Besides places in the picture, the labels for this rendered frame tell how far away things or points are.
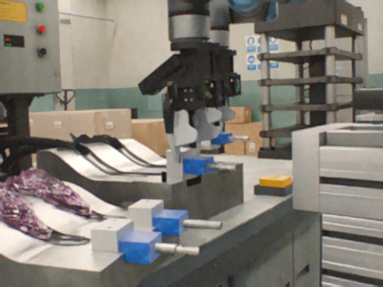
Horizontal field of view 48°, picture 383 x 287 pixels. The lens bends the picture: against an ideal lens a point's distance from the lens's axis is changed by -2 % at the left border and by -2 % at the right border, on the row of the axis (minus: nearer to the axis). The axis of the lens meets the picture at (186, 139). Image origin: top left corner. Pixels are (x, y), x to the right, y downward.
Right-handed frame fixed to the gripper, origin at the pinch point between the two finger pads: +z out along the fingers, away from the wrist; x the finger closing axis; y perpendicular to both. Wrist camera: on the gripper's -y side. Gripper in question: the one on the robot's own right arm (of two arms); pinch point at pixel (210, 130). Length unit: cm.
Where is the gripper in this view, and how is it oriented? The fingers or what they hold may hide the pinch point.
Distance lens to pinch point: 112.9
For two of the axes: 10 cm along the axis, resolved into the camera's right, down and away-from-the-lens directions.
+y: 8.2, 0.2, -5.8
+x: 5.7, -1.0, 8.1
